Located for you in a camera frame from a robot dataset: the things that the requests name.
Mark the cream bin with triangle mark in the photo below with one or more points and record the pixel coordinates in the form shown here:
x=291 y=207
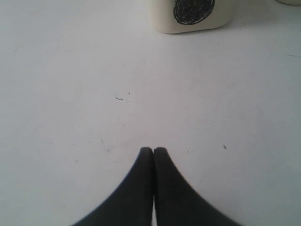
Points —
x=291 y=2

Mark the cream bin with circle mark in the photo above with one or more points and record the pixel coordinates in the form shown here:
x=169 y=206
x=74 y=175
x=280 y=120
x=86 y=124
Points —
x=180 y=16

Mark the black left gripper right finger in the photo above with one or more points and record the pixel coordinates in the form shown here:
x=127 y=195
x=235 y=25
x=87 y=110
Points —
x=176 y=202

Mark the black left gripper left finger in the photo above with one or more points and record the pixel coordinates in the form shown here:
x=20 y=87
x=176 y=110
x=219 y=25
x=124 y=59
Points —
x=131 y=204

